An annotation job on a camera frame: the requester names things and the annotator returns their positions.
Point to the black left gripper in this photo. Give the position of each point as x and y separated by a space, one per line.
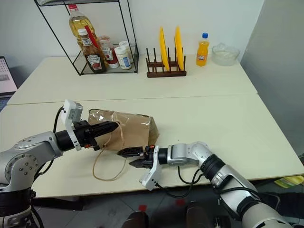
83 134

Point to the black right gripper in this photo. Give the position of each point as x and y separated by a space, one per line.
149 158

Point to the brown paper bag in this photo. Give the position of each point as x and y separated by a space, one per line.
135 130

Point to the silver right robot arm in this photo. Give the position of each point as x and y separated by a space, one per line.
228 173

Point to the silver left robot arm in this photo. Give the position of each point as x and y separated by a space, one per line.
26 152

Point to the dark rounded shape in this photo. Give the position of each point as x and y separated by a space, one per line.
198 215
137 219

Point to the glass ketchup bottle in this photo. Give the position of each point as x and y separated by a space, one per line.
94 60

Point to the white jar blue label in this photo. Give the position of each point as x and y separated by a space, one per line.
126 44
123 59

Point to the red squeeze ketchup bottle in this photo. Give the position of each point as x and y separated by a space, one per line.
108 55

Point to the brown wooden dish rack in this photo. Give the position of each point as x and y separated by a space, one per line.
166 73

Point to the yellow plate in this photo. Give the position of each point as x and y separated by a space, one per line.
179 50
164 50

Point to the cooking oil bottle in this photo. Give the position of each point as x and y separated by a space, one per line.
79 25

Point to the laptop computer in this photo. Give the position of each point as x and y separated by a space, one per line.
6 76

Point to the orange soda bottle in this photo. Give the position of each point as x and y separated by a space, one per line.
202 53

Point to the clear glass bowl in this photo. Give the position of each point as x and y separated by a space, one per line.
225 55

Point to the yellow green package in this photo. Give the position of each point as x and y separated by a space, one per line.
291 181

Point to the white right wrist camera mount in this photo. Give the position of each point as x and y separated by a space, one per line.
152 177

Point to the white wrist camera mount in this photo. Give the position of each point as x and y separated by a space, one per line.
70 113
152 177

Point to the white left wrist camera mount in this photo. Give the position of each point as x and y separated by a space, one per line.
70 113

